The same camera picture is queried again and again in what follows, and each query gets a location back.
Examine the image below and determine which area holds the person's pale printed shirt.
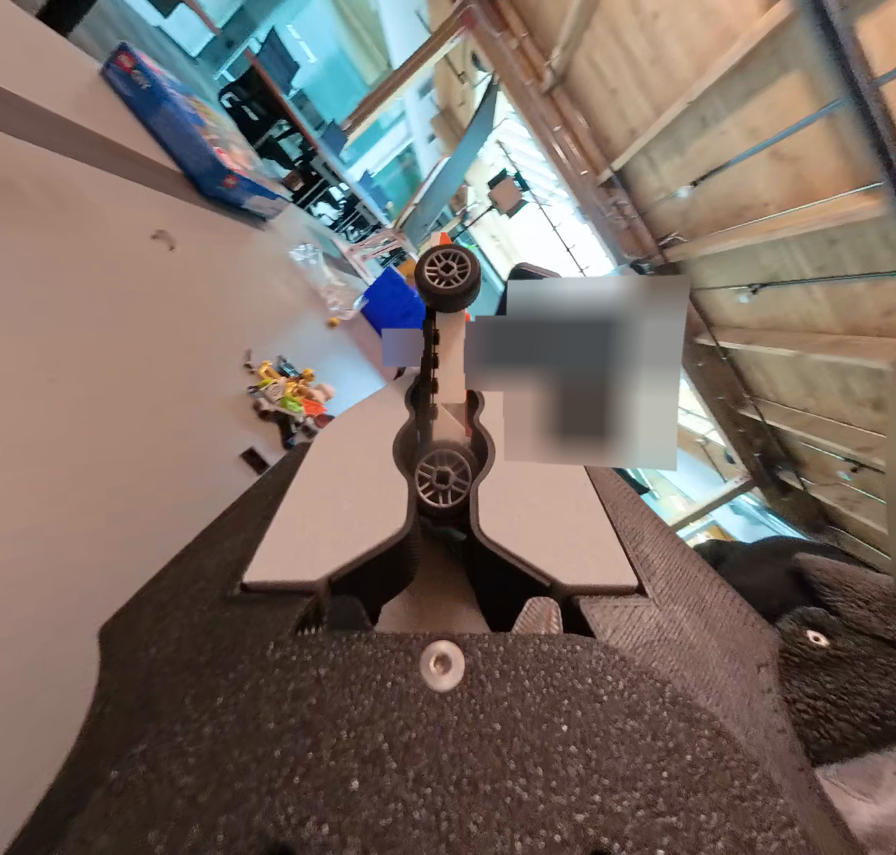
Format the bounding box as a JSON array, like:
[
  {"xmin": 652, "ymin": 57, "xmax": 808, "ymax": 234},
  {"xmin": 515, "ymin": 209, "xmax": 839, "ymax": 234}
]
[{"xmin": 811, "ymin": 749, "xmax": 896, "ymax": 855}]

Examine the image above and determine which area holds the lime white lego minifigure torso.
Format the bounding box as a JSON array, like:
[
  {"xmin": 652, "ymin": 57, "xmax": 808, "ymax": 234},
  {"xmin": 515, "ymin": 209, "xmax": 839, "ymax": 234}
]
[{"xmin": 272, "ymin": 378, "xmax": 331, "ymax": 417}]

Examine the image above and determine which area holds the blue plastic bin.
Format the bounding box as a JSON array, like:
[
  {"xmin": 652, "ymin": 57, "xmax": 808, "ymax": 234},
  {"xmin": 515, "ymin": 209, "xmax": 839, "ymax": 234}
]
[{"xmin": 359, "ymin": 266, "xmax": 429, "ymax": 337}]

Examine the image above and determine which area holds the orange lego race car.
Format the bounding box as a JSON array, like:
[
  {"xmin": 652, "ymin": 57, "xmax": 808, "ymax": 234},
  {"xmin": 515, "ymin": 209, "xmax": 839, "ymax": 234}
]
[{"xmin": 397, "ymin": 244, "xmax": 495, "ymax": 521}]

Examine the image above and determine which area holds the blue lego box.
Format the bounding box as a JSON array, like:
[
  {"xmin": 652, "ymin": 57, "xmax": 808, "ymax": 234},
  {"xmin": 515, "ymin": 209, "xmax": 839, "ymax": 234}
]
[{"xmin": 97, "ymin": 40, "xmax": 292, "ymax": 223}]

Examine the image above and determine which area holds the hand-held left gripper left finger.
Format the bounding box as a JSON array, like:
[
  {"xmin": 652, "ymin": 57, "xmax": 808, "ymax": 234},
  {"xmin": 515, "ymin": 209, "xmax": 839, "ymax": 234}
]
[{"xmin": 244, "ymin": 378, "xmax": 420, "ymax": 622}]

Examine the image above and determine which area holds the clear plastic bag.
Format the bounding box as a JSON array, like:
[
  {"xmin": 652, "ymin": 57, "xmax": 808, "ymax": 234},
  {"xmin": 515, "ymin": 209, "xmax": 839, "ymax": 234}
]
[{"xmin": 286, "ymin": 238, "xmax": 378, "ymax": 323}]

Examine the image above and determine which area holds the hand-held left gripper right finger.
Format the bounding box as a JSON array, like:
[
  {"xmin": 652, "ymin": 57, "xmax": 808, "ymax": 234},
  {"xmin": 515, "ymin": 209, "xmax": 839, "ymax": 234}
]
[{"xmin": 472, "ymin": 392, "xmax": 642, "ymax": 619}]

